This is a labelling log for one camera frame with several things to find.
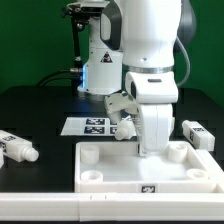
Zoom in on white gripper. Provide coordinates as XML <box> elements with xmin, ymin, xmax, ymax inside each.
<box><xmin>105</xmin><ymin>72</ymin><xmax>178</xmax><ymax>155</ymax></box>

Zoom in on black camera on stand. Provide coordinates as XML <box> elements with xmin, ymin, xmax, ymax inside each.
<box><xmin>62</xmin><ymin>0</ymin><xmax>109</xmax><ymax>17</ymax></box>

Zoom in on black cable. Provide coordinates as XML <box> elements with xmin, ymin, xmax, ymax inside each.
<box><xmin>35</xmin><ymin>69</ymin><xmax>83</xmax><ymax>87</ymax></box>

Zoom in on white front fence bar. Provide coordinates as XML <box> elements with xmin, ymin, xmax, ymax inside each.
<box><xmin>0</xmin><ymin>193</ymin><xmax>224</xmax><ymax>221</ymax></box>

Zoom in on black camera stand pole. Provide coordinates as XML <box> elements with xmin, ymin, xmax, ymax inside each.
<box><xmin>71</xmin><ymin>18</ymin><xmax>83</xmax><ymax>95</ymax></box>

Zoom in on white marker sheet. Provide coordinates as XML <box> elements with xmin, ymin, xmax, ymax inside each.
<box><xmin>61</xmin><ymin>117</ymin><xmax>117</xmax><ymax>136</ymax></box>

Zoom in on white desk top tray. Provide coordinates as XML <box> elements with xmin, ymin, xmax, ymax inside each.
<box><xmin>75</xmin><ymin>141</ymin><xmax>217</xmax><ymax>193</ymax></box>

